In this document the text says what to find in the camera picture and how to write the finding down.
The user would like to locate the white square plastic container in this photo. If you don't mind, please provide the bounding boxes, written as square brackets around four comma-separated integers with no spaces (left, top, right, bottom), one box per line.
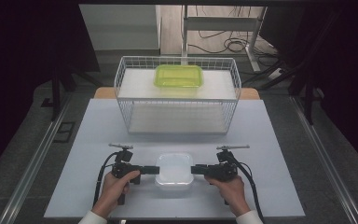
[154,152,195,189]

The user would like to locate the white cabinet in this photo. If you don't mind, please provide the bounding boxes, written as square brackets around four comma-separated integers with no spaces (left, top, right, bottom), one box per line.
[78,4,163,57]

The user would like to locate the person's right white sleeve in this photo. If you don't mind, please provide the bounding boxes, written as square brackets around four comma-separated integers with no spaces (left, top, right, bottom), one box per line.
[235,209,264,224]

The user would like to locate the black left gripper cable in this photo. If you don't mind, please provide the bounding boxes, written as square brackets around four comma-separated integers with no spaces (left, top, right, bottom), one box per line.
[91,151,121,208]

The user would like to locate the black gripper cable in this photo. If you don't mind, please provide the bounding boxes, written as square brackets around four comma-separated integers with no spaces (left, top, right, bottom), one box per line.
[227,153,266,224]
[91,151,121,208]

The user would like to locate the person's left hand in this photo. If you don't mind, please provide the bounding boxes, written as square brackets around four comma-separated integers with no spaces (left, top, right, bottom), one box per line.
[90,170,142,219]

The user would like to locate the metal floor rail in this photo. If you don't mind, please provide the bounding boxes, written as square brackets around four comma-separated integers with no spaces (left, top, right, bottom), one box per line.
[0,92,73,224]
[288,94,358,224]

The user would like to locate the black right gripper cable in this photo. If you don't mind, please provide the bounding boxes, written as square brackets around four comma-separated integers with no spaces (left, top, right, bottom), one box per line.
[227,153,266,224]

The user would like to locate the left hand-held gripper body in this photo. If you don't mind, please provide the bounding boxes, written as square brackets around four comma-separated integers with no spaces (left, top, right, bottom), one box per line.
[108,142,145,206]

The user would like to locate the person's white sleeve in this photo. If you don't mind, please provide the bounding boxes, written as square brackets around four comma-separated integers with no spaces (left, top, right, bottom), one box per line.
[77,210,109,224]
[235,209,264,224]

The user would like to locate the white metal desk frame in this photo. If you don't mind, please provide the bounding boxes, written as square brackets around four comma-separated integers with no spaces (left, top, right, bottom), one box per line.
[181,5,269,74]

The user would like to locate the wooden table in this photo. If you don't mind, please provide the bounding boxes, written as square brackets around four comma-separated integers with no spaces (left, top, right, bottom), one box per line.
[92,86,261,101]

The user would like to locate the white wire rack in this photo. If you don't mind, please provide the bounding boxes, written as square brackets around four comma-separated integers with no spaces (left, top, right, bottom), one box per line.
[113,55,242,135]

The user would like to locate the yellow-green plastic container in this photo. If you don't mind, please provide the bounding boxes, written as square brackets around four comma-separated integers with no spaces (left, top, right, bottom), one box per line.
[153,63,204,89]

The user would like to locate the black floor cables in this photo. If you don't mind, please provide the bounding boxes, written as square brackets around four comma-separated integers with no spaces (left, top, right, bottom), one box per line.
[187,5,282,67]

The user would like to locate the person's right hand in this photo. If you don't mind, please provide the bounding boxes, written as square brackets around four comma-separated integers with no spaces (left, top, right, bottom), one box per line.
[204,175,252,217]

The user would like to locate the black floor bracket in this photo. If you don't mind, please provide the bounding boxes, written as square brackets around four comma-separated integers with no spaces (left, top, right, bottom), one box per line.
[52,120,76,145]

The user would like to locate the person's left white sleeve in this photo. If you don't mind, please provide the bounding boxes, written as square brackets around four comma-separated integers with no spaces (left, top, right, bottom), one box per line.
[77,210,109,224]

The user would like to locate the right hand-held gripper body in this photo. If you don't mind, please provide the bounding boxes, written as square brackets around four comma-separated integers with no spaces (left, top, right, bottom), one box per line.
[207,144,251,206]

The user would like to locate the dark curtain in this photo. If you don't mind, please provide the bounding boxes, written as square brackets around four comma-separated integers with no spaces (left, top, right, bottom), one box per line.
[0,0,101,183]
[259,0,358,178]

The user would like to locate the white power strip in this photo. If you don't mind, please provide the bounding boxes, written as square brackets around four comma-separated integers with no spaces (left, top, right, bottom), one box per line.
[266,67,286,81]

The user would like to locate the black stand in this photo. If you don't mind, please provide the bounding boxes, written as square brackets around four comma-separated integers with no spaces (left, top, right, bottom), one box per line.
[39,60,104,123]
[241,57,324,126]

